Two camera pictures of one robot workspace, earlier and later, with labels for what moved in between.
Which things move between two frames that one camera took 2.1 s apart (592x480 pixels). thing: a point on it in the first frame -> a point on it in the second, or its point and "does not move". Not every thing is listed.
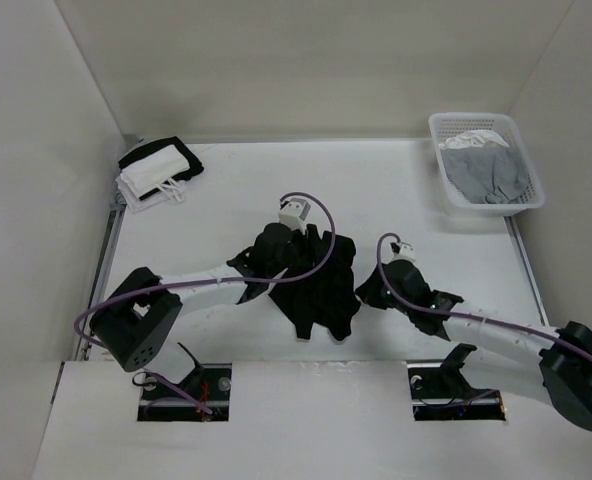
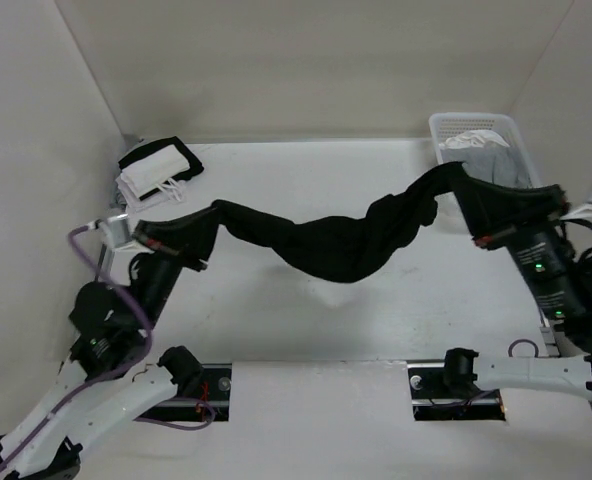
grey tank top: [488, 173] does not move
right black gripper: [368, 291] -> [547, 200]
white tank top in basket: [474, 138] does not move
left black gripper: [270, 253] -> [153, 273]
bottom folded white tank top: [173, 193] does not move
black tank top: [320, 286] -> [345, 247]
